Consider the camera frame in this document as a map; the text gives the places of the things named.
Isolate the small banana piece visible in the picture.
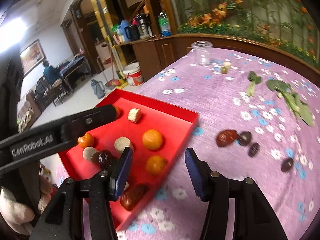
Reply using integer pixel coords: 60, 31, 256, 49
127, 108, 142, 123

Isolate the red tray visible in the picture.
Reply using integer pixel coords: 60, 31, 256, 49
58, 88, 199, 231

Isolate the large red jujube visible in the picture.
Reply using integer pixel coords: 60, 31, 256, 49
216, 129, 238, 147

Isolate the peeled banana piece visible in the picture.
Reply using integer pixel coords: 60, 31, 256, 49
114, 137, 134, 154

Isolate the lone orange tangerine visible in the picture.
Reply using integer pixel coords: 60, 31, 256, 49
145, 155, 168, 175

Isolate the person left hand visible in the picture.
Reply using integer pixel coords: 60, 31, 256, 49
1, 175, 54, 239

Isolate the grey kettle on floor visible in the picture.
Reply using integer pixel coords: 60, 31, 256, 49
91, 79, 106, 99

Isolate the seated person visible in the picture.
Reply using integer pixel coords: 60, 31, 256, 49
42, 60, 62, 87

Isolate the broom and dustpan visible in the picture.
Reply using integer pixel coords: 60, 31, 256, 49
96, 42, 128, 91

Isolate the dark plum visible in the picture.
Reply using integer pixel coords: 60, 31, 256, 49
238, 131, 252, 146
281, 158, 294, 173

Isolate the small dark date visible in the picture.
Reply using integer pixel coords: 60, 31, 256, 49
248, 142, 260, 158

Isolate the white paint bucket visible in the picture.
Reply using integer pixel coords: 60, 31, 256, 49
123, 62, 144, 87

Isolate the purple floral tablecloth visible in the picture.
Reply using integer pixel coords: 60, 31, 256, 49
115, 48, 319, 239

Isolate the black mug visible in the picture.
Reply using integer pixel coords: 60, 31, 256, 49
125, 24, 140, 41

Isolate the blue detergent jug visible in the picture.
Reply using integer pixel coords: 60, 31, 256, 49
119, 20, 131, 43

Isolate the steel thermos jug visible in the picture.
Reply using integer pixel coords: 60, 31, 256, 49
136, 13, 152, 39

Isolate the large green leaf vegetable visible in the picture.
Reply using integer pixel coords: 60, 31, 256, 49
266, 80, 314, 126

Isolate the green water bottle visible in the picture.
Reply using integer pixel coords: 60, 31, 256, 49
158, 11, 171, 37

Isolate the small bok choy stalk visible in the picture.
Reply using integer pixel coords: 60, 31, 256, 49
246, 70, 262, 97

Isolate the green olive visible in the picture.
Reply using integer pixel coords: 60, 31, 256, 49
221, 67, 228, 74

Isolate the clear plastic cup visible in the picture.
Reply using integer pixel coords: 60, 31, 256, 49
191, 41, 213, 66

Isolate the flower garden glass panel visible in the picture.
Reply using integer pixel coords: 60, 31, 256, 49
170, 0, 319, 67

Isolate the framed wall painting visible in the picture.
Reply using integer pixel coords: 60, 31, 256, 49
20, 39, 47, 76

